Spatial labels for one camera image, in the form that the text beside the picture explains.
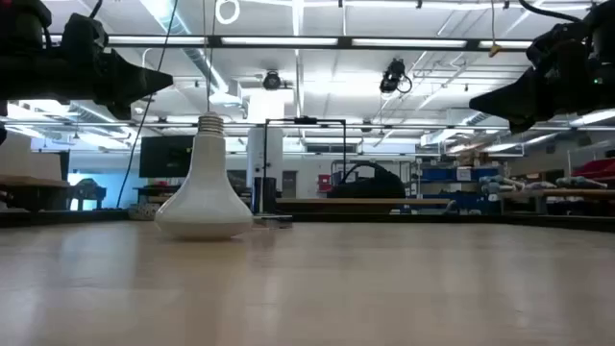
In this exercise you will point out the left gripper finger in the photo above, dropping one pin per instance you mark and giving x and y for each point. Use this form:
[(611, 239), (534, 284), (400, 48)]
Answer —
[(134, 72), (130, 91)]

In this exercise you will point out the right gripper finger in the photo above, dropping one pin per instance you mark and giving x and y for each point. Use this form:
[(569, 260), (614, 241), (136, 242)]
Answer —
[(523, 110), (514, 93)]

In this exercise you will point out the white flood lightbulb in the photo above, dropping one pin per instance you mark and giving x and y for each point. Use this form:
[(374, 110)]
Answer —
[(204, 202)]

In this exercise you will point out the chrome lamp socket clear base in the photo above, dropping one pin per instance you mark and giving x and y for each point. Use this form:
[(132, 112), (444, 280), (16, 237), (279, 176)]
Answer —
[(269, 194)]

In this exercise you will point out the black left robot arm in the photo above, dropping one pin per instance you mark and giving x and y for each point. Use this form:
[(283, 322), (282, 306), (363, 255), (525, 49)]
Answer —
[(19, 72)]

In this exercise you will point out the black monitor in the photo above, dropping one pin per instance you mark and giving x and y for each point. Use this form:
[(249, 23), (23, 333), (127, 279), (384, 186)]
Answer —
[(163, 156)]

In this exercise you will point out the grey-blue rolled bundle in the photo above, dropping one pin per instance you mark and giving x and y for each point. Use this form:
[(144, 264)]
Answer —
[(499, 184), (579, 182)]

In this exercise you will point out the red bin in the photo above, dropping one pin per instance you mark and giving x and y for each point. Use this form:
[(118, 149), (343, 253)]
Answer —
[(596, 169)]

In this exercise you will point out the beige box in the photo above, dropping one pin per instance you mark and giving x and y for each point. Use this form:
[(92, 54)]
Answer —
[(29, 158)]

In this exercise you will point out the long wooden workbench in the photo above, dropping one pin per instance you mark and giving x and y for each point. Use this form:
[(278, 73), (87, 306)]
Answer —
[(576, 193)]

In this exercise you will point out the blue storage bins shelf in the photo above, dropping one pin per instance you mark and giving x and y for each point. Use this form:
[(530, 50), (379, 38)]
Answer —
[(442, 174)]

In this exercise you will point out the wooden side table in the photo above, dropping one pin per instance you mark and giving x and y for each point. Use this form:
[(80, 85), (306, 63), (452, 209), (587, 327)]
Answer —
[(29, 182)]

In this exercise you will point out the white pillar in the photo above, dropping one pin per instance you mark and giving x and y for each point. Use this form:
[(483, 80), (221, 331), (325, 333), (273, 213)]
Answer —
[(266, 144)]

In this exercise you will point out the black bag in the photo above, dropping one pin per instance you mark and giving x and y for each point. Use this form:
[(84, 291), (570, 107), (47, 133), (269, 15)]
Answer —
[(367, 185)]

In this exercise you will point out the small red box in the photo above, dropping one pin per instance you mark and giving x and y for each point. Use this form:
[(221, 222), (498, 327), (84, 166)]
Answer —
[(325, 183)]

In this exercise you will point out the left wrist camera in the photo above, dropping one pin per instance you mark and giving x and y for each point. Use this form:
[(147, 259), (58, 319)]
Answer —
[(81, 33)]

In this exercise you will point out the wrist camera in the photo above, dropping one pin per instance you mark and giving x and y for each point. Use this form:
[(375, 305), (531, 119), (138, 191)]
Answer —
[(555, 45), (81, 33)]

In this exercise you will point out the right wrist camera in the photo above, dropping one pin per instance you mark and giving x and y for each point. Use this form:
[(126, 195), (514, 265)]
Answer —
[(555, 45)]

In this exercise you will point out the round black ceiling camera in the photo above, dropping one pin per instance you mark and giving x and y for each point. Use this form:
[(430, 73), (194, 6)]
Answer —
[(271, 81)]

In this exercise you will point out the black aluminium table frame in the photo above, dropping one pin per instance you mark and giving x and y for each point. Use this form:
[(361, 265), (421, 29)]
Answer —
[(432, 219)]

